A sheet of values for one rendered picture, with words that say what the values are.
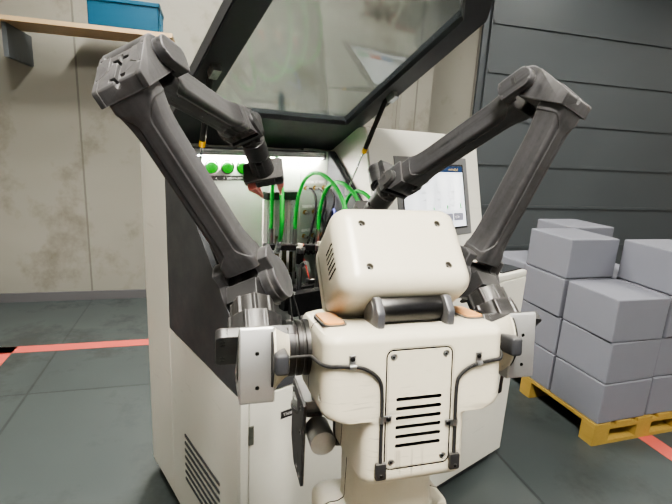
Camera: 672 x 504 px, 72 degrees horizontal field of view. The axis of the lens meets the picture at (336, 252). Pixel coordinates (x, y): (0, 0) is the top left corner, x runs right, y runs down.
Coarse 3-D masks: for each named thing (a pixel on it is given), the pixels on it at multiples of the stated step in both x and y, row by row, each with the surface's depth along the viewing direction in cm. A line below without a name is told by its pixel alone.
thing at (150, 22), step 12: (96, 0) 316; (108, 0) 317; (120, 0) 318; (132, 0) 320; (96, 12) 317; (108, 12) 319; (120, 12) 321; (132, 12) 323; (144, 12) 325; (156, 12) 327; (96, 24) 319; (108, 24) 321; (120, 24) 323; (132, 24) 325; (144, 24) 326; (156, 24) 328
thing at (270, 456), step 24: (264, 408) 130; (288, 408) 136; (264, 432) 132; (288, 432) 138; (264, 456) 134; (288, 456) 140; (312, 456) 146; (336, 456) 153; (264, 480) 136; (288, 480) 142; (312, 480) 149
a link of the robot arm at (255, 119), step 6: (252, 114) 103; (258, 114) 114; (252, 120) 102; (258, 120) 112; (258, 126) 104; (258, 132) 104; (222, 138) 104; (246, 138) 106; (252, 138) 105; (234, 144) 106; (240, 144) 106
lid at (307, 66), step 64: (256, 0) 103; (320, 0) 111; (384, 0) 116; (448, 0) 123; (192, 64) 123; (256, 64) 128; (320, 64) 136; (384, 64) 145; (192, 128) 148; (320, 128) 172
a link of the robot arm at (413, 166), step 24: (528, 72) 82; (504, 96) 86; (480, 120) 94; (504, 120) 90; (432, 144) 105; (456, 144) 98; (480, 144) 97; (408, 168) 109; (432, 168) 105; (408, 192) 114
